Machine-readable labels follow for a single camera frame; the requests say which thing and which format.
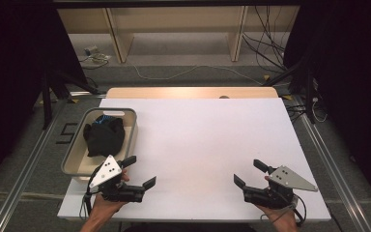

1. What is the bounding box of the bundle of black cables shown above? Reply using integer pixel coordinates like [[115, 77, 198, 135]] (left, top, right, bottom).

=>
[[242, 6, 291, 73]]

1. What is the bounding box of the black cloth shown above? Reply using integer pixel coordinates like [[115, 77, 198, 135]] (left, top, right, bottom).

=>
[[82, 114, 126, 159]]

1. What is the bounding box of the tangle of floor cables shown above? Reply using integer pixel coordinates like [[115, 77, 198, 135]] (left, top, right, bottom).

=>
[[284, 96, 328, 124]]

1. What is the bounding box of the left hand-held gripper cable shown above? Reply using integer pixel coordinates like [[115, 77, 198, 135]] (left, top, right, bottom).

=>
[[78, 189, 95, 221]]

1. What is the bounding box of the beige basket with grey rim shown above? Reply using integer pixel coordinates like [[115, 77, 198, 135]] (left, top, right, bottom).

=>
[[60, 106, 138, 178]]

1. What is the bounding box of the black metal stand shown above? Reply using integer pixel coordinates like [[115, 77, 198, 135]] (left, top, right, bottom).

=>
[[264, 54, 318, 125], [40, 69, 102, 130]]

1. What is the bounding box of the power adapter with white cable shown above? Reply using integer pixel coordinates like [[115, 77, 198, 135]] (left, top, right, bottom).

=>
[[78, 44, 113, 71]]

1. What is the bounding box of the right hand-held gripper cable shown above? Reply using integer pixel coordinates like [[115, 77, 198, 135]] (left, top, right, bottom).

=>
[[260, 192, 307, 228]]

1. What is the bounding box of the person's left hand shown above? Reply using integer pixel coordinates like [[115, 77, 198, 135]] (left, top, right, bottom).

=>
[[90, 169, 130, 222]]

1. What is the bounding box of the light wooden shelf unit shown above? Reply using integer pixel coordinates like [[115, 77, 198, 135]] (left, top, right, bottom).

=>
[[57, 6, 301, 64]]

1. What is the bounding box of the white table cover sheet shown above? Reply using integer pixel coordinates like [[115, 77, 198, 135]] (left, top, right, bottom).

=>
[[57, 98, 332, 223]]

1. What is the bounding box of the black curtain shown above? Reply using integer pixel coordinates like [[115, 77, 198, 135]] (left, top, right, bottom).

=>
[[0, 0, 88, 194], [283, 0, 371, 207]]

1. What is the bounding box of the black tape floor mark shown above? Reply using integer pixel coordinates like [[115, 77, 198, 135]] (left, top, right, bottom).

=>
[[56, 122, 78, 145]]

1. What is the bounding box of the person's right hand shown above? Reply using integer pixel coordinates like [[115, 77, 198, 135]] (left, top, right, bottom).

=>
[[256, 174, 300, 232]]

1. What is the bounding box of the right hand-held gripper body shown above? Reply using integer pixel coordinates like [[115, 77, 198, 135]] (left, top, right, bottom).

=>
[[243, 164, 319, 210]]

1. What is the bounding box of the white floor cable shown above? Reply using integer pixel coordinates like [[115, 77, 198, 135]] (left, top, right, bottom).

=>
[[131, 62, 265, 86]]

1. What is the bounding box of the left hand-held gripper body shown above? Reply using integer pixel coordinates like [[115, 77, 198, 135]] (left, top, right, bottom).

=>
[[88, 154, 146, 203]]

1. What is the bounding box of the hand-held gripper cable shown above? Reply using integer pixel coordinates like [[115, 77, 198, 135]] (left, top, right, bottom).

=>
[[78, 189, 95, 221], [260, 192, 307, 228]]

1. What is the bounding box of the aluminium floor rail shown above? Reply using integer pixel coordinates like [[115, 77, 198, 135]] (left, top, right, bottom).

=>
[[0, 96, 75, 232], [291, 95, 371, 232]]

